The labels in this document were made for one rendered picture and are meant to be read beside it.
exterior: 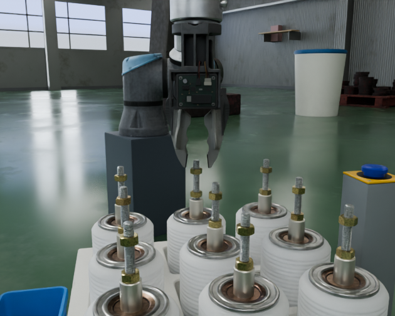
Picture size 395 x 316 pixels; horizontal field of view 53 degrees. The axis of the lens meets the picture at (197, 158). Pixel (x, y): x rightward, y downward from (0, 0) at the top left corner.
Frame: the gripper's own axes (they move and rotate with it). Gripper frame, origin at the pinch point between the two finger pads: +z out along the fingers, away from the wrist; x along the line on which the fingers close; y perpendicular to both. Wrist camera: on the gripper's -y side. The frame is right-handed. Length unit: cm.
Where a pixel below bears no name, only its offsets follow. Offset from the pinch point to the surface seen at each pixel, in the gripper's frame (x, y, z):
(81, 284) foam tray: -16.3, 10.6, 16.7
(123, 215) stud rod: -8.4, 15.7, 4.1
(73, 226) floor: -43, -55, 35
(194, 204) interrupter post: -0.4, 1.8, 7.2
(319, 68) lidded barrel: 110, -380, -17
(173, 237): -3.6, 3.8, 11.9
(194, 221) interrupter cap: -0.2, 3.6, 9.3
